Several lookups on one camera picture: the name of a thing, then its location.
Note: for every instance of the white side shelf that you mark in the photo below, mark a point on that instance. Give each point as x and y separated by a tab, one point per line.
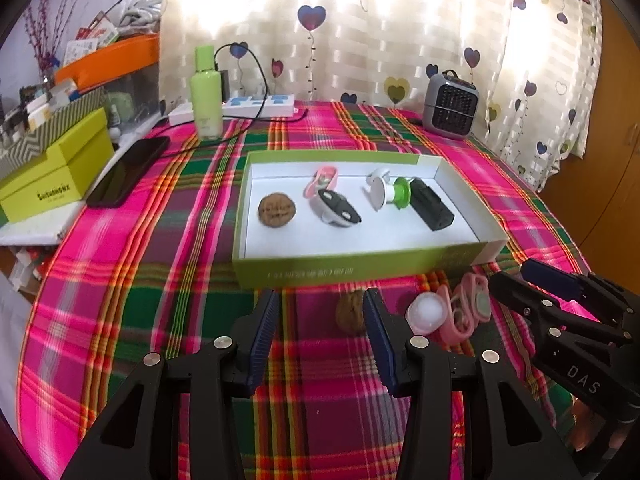
30	227

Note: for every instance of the grey zigzag patterned box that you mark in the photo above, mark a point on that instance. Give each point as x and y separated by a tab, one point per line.
50	130

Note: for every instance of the green and white cardboard box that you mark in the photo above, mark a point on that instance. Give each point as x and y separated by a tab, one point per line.
350	265

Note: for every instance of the white mushroom-shaped knob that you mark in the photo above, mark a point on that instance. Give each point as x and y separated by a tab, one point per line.
378	174

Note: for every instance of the lime green shoe box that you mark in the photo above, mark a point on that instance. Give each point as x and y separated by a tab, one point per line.
55	175

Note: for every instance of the purple flower branches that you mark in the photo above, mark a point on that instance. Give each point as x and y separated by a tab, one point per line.
50	25

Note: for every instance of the black smartphone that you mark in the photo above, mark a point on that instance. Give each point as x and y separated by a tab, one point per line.
127	172

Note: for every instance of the clear plastic storage bin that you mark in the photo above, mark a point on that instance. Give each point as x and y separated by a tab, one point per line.
135	100

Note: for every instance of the colourful paper packets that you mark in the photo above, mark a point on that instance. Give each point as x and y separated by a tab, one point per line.
90	35

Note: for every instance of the small white dropper bottle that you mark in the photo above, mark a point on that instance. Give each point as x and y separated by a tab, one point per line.
116	125

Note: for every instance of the brown walnut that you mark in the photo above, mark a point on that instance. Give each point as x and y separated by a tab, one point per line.
350	315
276	210

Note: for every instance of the small grey heater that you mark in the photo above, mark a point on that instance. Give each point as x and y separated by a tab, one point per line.
450	107

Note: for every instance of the black oval magnet holder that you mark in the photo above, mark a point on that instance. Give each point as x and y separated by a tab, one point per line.
337	210

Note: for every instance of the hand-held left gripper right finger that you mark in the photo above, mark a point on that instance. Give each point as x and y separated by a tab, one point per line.
380	342

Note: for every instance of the small black device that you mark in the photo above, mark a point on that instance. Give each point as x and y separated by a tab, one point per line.
432	205

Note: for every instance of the cream curtain with hearts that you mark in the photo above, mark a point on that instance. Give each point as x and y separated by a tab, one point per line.
380	25

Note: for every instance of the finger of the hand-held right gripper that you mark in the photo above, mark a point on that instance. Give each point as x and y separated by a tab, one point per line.
515	292
550	277

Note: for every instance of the light green lotion bottle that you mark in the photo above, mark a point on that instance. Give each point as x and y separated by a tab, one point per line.
206	97

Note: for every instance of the black charger adapter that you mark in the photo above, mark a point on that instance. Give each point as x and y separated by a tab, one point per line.
223	82

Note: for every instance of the pink clip with green pad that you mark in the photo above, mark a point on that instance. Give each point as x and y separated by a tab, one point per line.
477	300

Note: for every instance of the white and green suction hook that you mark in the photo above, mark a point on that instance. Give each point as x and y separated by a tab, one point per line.
392	192

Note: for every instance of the white round cap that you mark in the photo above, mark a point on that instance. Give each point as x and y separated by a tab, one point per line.
425	315

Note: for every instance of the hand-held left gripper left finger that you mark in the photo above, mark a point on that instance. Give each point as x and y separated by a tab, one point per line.
265	332

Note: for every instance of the white and blue power strip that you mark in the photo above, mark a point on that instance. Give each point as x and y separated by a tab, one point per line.
260	105

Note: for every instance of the pink and green plaid tablecloth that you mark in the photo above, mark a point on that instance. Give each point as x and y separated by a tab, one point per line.
150	310

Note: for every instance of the pink clip with white hook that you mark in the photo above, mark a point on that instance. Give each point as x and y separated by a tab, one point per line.
325	176

